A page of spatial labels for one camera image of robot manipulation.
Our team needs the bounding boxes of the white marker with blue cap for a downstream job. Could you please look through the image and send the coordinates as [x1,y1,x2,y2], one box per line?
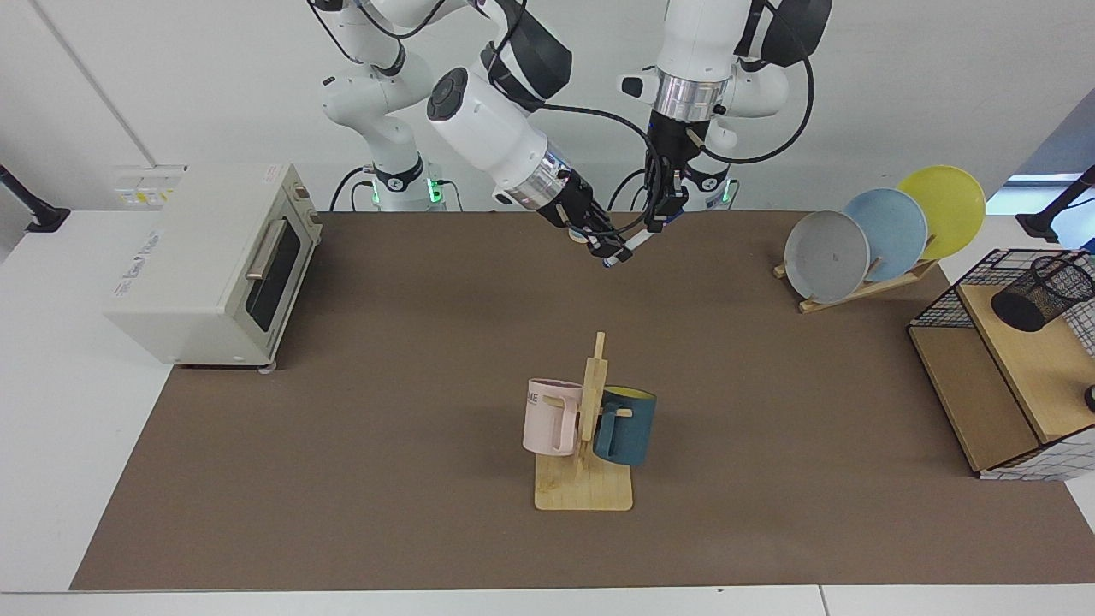
[603,231,656,270]

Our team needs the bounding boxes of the black mesh pen holder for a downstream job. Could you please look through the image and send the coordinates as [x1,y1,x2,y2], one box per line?
[991,254,1095,334]

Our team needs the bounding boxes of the grey plate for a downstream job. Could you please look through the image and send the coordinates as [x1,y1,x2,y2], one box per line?
[784,210,871,304]

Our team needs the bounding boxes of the dark teal cup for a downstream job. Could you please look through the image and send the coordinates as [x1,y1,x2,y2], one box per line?
[593,386,658,467]

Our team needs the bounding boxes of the pink cup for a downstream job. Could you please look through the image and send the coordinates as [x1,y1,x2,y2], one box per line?
[523,377,584,458]

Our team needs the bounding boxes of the light blue plate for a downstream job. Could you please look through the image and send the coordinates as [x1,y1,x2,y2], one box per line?
[843,188,929,283]

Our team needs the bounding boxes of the wooden plate rack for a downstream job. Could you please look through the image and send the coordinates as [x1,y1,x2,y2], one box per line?
[772,257,939,315]

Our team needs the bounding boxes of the wooden cup stand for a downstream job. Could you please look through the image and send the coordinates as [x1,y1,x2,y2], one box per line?
[535,332,634,512]

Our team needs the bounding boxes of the yellow plate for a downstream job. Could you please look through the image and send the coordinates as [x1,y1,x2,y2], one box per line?
[896,165,987,261]

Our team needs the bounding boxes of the brown table cloth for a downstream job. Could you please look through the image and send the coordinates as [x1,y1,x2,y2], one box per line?
[68,210,1095,591]

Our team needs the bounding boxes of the black clamp stand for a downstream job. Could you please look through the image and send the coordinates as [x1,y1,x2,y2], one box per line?
[1016,167,1095,245]
[0,164,71,234]

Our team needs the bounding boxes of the pale toaster oven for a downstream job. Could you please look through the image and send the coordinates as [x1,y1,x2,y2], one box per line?
[103,163,324,370]

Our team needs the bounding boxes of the wire basket with wooden floor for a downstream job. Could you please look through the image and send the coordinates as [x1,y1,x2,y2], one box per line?
[907,248,1095,482]

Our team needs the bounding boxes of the white wall socket box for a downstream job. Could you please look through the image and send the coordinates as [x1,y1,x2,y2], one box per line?
[114,165,186,209]

